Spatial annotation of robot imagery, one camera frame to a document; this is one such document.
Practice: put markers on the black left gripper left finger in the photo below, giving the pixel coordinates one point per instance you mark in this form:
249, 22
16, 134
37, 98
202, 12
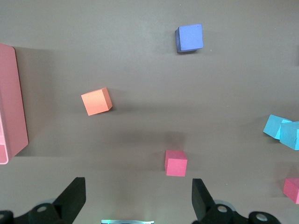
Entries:
67, 205

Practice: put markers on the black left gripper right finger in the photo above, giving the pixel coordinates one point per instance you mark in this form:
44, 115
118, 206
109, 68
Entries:
203, 205

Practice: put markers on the light blue foam block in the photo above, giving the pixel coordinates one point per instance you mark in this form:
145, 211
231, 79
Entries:
289, 137
272, 128

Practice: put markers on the red foam block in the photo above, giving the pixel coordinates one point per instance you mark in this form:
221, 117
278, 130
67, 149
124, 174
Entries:
176, 165
292, 190

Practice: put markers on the orange foam block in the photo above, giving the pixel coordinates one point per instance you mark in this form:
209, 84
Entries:
96, 102

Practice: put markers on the pink plastic bin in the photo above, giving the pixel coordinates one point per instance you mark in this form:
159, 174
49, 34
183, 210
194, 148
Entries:
10, 105

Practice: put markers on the brown table cover sheet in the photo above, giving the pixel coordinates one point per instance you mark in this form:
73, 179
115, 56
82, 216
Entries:
140, 70

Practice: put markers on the purple foam block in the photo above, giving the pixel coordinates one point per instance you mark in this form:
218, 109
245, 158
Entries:
190, 38

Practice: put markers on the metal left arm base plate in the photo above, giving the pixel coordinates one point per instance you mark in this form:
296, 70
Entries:
127, 222

